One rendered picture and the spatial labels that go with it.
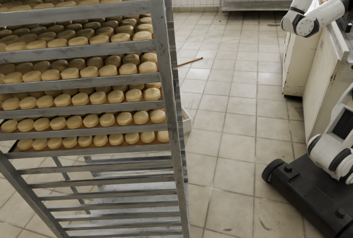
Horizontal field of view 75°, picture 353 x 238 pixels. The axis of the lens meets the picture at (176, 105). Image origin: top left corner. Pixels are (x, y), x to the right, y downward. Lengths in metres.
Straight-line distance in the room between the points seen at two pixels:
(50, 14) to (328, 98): 1.68
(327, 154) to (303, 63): 1.27
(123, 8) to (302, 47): 2.02
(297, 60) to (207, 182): 1.40
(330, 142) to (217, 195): 0.84
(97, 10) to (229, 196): 1.53
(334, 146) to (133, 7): 1.14
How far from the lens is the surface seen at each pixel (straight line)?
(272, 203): 1.84
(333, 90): 1.83
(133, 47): 0.59
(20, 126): 0.94
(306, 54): 2.45
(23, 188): 1.10
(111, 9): 0.57
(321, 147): 1.40
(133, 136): 0.84
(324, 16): 1.22
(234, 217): 1.74
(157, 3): 0.52
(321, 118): 1.97
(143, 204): 1.09
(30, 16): 0.65
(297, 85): 2.61
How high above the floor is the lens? 1.54
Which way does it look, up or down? 37 degrees down
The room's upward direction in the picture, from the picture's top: 6 degrees counter-clockwise
